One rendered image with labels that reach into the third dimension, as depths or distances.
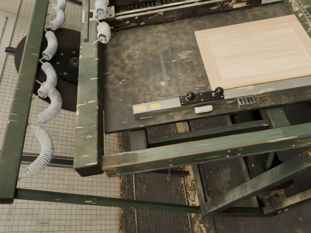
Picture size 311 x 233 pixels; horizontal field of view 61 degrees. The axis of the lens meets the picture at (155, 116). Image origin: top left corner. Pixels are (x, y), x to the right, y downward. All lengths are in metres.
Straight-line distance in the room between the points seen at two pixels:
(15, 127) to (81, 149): 0.57
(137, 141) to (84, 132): 0.24
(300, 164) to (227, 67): 0.65
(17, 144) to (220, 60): 1.14
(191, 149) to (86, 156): 0.42
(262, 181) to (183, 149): 0.79
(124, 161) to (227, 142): 0.43
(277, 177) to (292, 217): 0.97
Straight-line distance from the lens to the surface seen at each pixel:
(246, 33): 1.60
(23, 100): 1.71
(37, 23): 2.19
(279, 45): 1.56
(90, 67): 1.39
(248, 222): 2.95
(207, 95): 1.24
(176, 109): 1.23
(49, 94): 1.75
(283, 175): 1.69
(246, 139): 1.14
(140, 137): 1.24
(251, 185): 1.83
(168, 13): 1.69
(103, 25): 1.42
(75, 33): 2.33
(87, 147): 1.12
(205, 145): 1.10
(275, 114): 1.34
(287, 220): 2.67
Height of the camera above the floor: 2.14
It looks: 26 degrees down
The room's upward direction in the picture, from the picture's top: 79 degrees counter-clockwise
